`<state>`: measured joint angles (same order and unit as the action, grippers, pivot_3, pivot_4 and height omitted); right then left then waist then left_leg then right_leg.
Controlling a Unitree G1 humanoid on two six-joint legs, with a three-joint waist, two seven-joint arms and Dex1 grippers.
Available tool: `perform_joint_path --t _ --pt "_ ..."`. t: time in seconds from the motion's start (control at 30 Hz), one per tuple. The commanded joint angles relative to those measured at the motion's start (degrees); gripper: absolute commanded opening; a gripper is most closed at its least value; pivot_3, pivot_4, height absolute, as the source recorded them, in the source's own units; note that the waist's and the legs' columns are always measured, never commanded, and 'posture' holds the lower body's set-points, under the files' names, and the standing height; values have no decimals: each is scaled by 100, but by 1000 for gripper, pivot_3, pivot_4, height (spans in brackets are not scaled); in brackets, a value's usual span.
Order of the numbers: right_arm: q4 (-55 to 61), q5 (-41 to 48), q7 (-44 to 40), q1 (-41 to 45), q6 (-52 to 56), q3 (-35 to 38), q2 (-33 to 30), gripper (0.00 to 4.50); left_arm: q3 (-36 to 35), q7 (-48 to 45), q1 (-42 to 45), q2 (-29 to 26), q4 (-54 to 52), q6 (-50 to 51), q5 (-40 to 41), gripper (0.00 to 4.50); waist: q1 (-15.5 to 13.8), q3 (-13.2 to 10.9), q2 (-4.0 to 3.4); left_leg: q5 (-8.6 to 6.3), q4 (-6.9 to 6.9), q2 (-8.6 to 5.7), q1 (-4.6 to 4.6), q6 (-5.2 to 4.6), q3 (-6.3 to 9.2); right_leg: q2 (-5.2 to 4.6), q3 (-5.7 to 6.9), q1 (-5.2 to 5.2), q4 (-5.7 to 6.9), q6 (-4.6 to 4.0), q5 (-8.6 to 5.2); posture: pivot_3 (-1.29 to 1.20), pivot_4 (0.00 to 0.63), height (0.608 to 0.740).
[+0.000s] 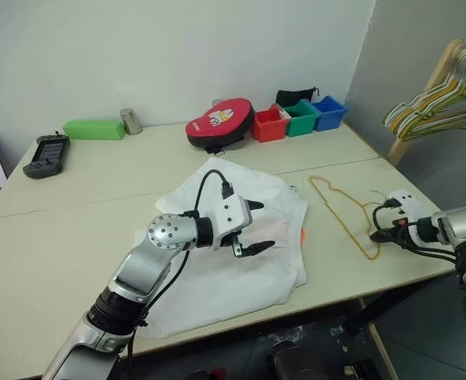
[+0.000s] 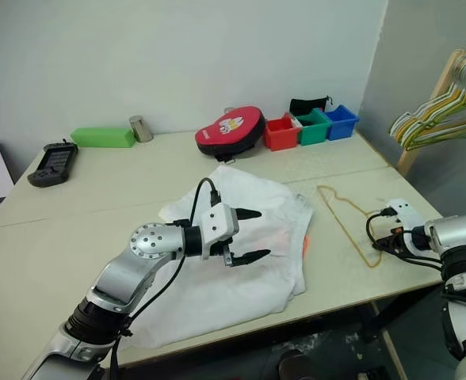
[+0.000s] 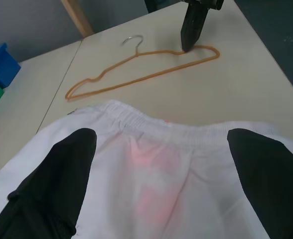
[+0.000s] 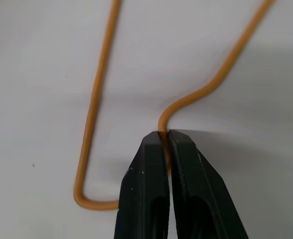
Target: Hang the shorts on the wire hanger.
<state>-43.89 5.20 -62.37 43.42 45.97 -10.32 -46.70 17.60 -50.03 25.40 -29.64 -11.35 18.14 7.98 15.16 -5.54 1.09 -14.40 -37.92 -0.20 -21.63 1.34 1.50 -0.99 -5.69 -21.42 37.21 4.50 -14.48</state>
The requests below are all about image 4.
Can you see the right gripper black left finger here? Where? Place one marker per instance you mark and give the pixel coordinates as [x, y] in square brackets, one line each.
[146, 194]

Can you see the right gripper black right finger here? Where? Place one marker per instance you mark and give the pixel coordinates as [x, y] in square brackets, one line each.
[201, 199]

